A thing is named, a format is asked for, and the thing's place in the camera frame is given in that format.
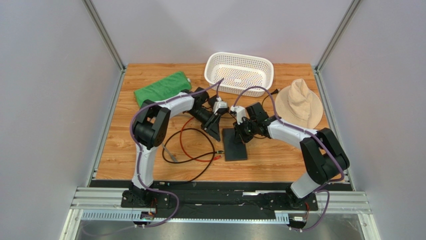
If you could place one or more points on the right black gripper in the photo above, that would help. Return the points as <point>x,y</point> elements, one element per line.
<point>244,127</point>

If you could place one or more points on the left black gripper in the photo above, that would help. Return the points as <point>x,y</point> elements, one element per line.
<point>212,127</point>

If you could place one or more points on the black network switch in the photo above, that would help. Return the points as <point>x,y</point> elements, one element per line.
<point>234,148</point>

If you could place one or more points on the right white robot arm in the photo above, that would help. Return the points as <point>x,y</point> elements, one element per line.
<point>323,155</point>

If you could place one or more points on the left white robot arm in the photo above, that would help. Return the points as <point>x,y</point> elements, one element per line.
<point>150,124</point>

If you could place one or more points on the black power adapter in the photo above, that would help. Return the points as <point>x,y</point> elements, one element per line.
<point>212,100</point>

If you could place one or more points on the green folded towel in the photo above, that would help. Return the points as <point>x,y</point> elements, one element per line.
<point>163,89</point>

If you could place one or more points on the beige bucket hat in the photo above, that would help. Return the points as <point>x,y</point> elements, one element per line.
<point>299,105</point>

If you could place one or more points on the white perforated plastic basket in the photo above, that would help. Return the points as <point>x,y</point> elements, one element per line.
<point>239,72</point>

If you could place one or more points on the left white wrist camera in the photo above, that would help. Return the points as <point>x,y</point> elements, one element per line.
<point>220,108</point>

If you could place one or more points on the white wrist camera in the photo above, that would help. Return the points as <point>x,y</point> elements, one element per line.
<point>220,108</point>
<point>239,113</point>

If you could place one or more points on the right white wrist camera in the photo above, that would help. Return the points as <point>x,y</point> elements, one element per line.
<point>239,113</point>

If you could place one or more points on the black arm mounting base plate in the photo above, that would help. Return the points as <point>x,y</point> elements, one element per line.
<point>219,200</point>

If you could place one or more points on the aluminium frame rail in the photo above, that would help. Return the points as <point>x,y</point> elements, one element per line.
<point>348,209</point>

